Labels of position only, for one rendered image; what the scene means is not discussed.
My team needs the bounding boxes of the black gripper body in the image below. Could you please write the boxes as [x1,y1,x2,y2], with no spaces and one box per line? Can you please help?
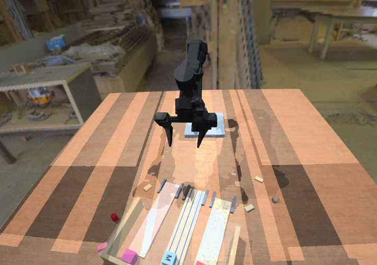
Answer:
[154,95,217,127]

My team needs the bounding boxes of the light pink flat block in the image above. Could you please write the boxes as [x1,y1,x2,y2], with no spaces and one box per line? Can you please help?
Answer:
[97,242,106,252]

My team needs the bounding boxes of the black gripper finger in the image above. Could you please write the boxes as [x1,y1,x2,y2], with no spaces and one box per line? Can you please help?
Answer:
[197,122,212,148]
[159,121,173,147]

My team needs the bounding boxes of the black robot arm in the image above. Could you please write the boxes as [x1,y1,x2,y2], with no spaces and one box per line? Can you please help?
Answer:
[174,39,208,116]

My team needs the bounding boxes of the small beige cube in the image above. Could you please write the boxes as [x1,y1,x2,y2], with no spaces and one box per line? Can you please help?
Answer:
[244,204,254,212]

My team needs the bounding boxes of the red cylinder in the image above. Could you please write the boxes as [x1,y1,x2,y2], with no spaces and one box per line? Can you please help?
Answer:
[111,213,118,222]

